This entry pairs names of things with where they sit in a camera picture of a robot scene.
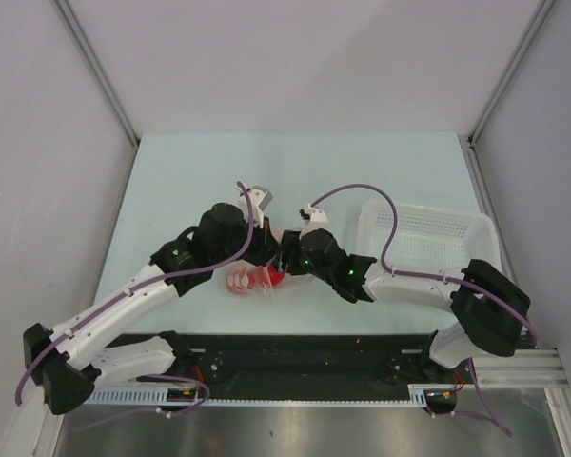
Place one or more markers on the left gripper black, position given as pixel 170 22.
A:
pixel 267 246

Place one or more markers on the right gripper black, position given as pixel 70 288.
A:
pixel 290 248

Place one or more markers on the clear polka dot zip bag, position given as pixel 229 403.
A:
pixel 290 283

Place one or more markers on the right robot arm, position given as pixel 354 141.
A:
pixel 489 309

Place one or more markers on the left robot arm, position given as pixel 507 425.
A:
pixel 71 360

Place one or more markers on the red fake fruit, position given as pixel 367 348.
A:
pixel 245 279

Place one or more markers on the white perforated plastic basket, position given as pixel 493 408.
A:
pixel 424 239

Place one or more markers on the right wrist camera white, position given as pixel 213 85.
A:
pixel 314 218

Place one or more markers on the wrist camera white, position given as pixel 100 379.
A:
pixel 257 197
pixel 314 218

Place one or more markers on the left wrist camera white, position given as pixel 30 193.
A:
pixel 257 197

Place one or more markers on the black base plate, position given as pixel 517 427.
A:
pixel 279 366

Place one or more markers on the white slotted cable duct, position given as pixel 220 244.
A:
pixel 180 397

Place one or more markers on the right aluminium frame post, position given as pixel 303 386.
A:
pixel 530 35

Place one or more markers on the aluminium frame post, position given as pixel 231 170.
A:
pixel 530 35
pixel 80 39

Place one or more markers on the right aluminium side rail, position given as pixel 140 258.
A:
pixel 485 203

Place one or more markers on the left aluminium frame post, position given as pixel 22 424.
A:
pixel 80 39

